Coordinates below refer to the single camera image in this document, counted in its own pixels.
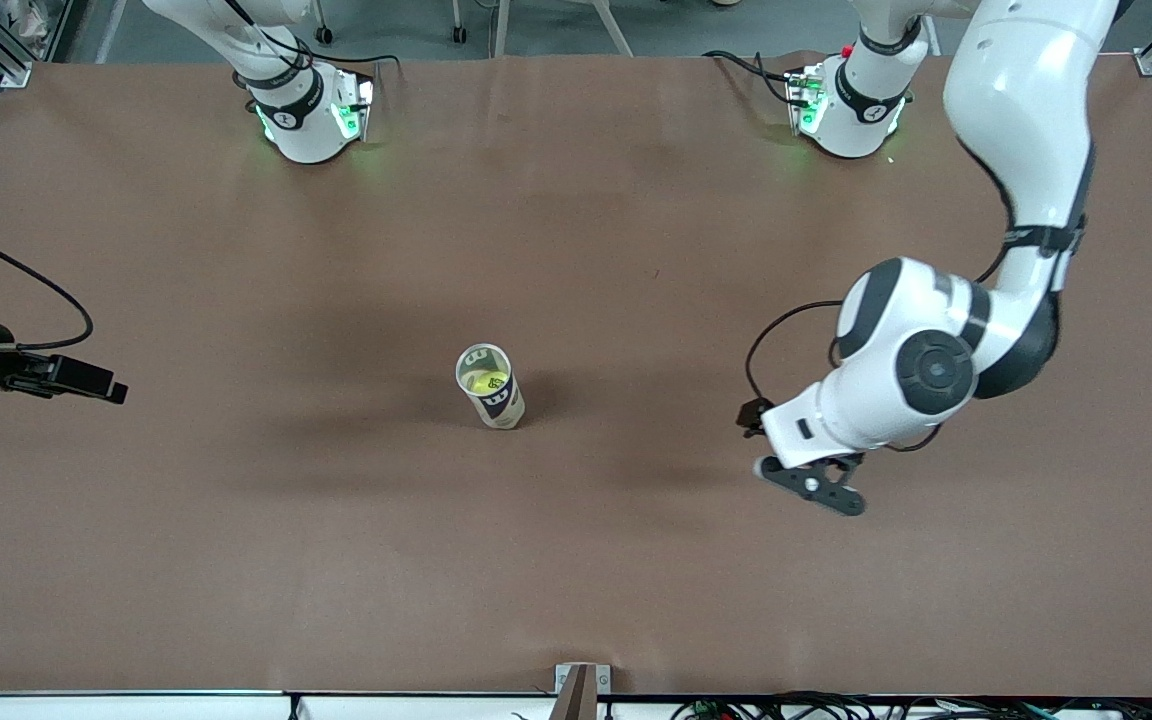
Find brown table cover sheet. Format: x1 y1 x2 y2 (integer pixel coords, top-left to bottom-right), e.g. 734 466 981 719
0 50 1152 698

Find white stand legs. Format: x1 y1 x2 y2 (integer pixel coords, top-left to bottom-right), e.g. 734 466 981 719
444 0 637 59

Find white tennis ball can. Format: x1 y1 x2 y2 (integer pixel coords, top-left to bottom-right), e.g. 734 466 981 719
454 343 527 431

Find white table edge rail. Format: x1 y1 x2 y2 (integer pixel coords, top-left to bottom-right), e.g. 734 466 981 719
0 690 559 720

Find metal table edge bracket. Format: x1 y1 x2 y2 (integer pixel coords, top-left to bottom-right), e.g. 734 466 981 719
554 663 612 696

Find black base cable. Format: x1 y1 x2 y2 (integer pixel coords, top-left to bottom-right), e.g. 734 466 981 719
701 48 799 106
296 38 399 76

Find black right base cable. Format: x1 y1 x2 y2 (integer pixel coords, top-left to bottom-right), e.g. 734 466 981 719
296 38 399 76

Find tangled cable bundle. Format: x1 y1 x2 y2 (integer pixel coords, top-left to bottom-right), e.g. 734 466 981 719
669 690 1152 720

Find black left base cable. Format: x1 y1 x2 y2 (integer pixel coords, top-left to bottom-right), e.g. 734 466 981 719
701 48 799 106

